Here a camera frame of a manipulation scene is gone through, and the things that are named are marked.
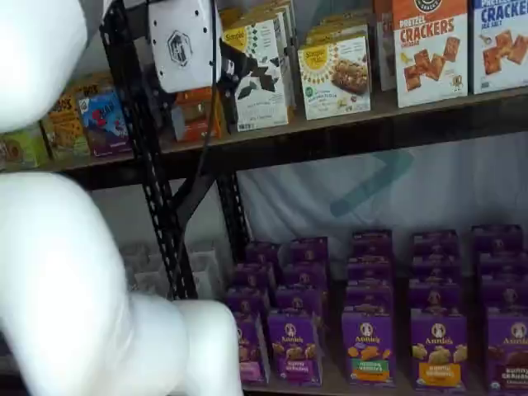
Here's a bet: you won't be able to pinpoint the purple Annie's snack box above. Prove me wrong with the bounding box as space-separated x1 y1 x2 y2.
290 236 330 265
282 261 330 288
275 284 325 314
408 280 466 311
411 254 462 282
477 251 528 282
346 257 394 286
471 224 525 254
480 280 528 309
344 284 394 310
225 285 271 318
412 229 460 257
233 262 276 290
351 229 394 260
245 241 283 267

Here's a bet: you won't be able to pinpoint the white backdrop sheet teal logo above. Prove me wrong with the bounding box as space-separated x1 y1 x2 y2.
237 131 528 285

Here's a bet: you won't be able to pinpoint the red pretzel crackers cheddar box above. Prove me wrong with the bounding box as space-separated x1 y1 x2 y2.
391 0 470 109
373 0 398 92

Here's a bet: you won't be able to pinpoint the purple Annie's box green patch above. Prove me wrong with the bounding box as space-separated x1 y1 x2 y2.
341 307 398 389

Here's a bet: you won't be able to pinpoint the white organic pantry box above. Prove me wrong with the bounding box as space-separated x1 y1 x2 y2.
130 266 168 297
186 247 224 276
119 243 160 269

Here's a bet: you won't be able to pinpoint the purple Annie's box orange patch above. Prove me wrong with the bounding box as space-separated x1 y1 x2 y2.
410 309 470 392

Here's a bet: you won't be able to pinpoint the Simple Mills soft bar box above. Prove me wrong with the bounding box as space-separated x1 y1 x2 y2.
304 11 375 94
297 35 372 121

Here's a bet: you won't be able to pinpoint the orange Bobo's box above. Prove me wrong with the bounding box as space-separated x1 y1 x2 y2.
69 73 115 95
40 84 92 162

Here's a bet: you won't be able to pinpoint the purple Annie's box brown bunnies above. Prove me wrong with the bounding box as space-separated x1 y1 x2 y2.
485 307 528 394

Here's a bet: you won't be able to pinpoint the blue pretzel crackers salt box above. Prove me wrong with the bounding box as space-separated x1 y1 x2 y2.
472 0 528 95

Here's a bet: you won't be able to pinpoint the blue purple Zbar box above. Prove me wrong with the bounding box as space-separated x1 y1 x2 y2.
78 88 134 158

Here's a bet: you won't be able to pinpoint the green Bobo's box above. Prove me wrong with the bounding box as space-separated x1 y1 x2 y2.
0 123 51 171

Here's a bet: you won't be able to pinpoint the black metal shelving rack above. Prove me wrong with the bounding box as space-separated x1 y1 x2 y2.
98 0 528 396
53 0 186 300

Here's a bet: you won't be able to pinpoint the purple Annie's box pink patch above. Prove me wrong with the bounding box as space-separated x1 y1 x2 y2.
235 312 272 384

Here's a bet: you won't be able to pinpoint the purple Annie's bunny grahams box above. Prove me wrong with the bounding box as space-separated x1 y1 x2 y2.
266 309 324 388

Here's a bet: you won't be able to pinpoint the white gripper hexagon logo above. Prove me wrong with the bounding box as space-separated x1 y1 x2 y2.
147 0 259 130

